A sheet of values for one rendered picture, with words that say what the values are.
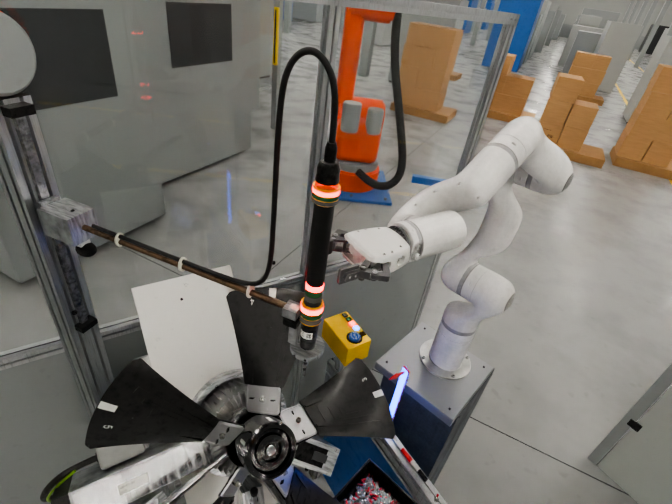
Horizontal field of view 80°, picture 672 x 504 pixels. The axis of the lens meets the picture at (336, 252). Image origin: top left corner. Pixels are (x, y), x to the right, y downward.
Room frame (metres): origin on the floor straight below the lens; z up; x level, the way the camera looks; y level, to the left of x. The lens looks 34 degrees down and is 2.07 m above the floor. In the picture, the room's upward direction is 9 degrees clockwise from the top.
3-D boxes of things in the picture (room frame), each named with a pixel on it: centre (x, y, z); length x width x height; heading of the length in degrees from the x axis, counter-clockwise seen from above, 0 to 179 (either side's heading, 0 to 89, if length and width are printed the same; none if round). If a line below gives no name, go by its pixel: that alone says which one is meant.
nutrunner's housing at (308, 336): (0.56, 0.03, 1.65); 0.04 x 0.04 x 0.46
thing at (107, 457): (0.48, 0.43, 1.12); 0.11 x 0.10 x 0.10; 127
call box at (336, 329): (1.02, -0.08, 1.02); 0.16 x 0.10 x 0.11; 37
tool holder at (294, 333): (0.57, 0.04, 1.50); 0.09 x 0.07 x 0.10; 72
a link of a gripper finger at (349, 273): (0.55, -0.04, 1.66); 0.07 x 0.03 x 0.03; 127
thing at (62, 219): (0.75, 0.63, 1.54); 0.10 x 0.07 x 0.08; 72
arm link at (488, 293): (1.02, -0.48, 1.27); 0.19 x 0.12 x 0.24; 50
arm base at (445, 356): (1.04, -0.46, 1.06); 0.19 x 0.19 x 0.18
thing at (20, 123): (0.77, 0.67, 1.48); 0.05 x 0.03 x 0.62; 162
